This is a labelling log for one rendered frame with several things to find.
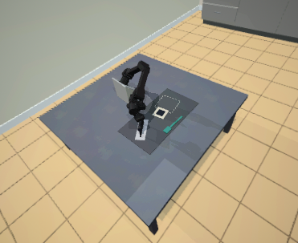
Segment beige square tile with black centre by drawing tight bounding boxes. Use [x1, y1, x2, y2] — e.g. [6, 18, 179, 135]
[152, 107, 169, 119]

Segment teal flat trowel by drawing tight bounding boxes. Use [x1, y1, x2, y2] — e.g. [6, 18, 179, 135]
[163, 116, 182, 134]

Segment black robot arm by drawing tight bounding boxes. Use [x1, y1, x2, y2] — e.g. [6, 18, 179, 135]
[119, 61, 150, 115]

